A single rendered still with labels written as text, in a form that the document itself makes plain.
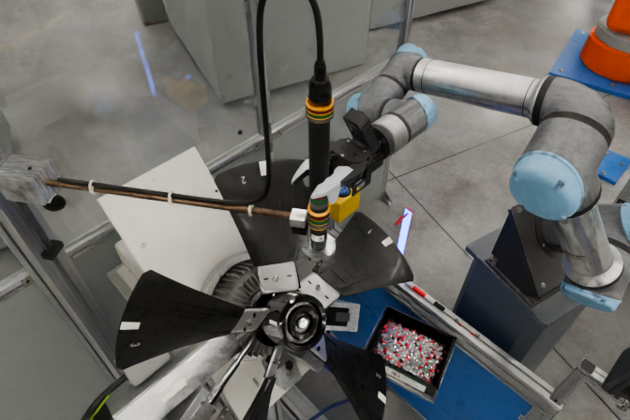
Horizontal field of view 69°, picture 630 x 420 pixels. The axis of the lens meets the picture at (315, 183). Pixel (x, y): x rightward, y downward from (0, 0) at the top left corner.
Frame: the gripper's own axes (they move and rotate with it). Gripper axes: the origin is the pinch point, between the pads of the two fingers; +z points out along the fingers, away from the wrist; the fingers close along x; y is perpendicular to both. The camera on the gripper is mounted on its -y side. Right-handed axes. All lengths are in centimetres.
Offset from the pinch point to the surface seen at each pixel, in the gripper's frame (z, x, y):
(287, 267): 1.8, 4.5, 28.0
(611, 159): -268, -19, 152
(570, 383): -38, -53, 59
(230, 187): 1.4, 23.1, 16.7
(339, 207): -34, 21, 50
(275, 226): -0.7, 10.9, 21.6
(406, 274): -24.4, -10.5, 42.1
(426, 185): -161, 57, 155
